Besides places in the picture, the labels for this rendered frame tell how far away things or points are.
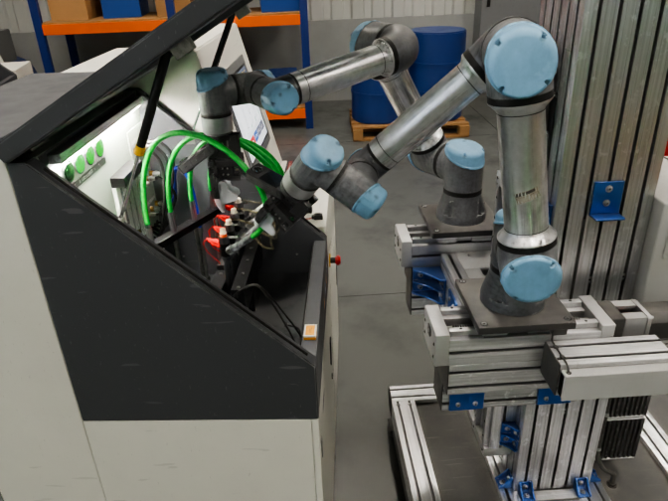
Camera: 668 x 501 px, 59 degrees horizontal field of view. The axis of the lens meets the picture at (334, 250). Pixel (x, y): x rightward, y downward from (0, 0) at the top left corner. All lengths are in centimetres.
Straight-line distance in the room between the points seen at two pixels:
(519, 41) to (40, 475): 153
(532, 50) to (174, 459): 125
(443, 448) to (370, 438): 42
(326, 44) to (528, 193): 689
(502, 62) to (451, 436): 153
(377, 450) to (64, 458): 125
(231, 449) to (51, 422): 44
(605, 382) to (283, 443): 77
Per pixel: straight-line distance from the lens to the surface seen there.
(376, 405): 271
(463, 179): 180
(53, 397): 161
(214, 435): 156
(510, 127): 114
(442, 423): 234
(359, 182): 118
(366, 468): 245
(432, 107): 125
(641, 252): 172
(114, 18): 705
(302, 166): 118
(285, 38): 794
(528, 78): 109
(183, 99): 190
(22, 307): 148
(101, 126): 157
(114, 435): 163
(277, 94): 137
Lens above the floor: 180
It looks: 27 degrees down
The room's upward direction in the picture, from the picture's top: 2 degrees counter-clockwise
